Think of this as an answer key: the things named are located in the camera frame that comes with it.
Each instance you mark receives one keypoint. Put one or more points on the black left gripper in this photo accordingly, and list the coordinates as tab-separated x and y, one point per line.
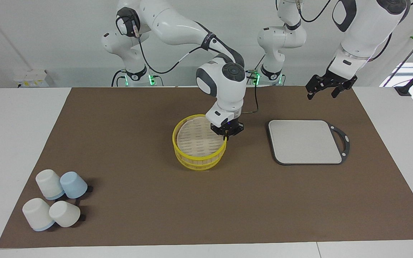
341	79

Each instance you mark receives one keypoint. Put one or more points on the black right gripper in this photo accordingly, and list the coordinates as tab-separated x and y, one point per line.
229	126

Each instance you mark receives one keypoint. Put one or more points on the yellow steamer basket tier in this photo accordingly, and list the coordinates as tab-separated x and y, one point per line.
199	164
195	141

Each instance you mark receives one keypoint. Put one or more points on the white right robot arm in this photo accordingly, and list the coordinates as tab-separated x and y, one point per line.
177	23

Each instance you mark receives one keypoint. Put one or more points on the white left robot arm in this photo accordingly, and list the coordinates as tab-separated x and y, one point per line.
364	25

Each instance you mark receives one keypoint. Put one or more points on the grey cutting board dark rim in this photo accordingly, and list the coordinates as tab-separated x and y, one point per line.
299	143

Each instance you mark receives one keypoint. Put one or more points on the brown table mat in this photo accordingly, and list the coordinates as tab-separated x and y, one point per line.
138	200

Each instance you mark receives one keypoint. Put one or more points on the light blue cup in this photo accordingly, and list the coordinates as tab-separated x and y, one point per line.
74	184

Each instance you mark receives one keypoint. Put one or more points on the plain white cup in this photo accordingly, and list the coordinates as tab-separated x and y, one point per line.
65	214

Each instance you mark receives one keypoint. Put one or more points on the white cup with blue rim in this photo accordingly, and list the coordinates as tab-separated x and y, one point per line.
36	213
48	182

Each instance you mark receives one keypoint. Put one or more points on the white power box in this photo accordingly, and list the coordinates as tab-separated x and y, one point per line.
31	79

